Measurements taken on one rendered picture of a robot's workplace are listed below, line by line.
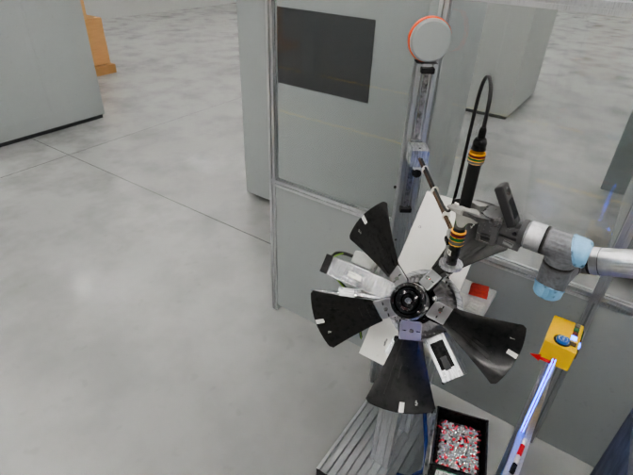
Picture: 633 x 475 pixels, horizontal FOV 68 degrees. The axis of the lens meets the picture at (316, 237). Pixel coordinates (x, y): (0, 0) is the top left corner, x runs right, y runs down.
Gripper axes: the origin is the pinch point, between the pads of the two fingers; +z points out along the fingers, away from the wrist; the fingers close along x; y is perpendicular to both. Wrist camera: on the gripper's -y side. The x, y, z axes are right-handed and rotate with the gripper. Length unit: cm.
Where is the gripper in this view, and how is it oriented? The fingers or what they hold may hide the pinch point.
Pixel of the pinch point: (455, 202)
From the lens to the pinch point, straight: 136.7
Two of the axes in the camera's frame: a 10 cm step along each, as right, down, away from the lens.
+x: 5.9, -4.2, 6.8
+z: -8.0, -3.5, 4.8
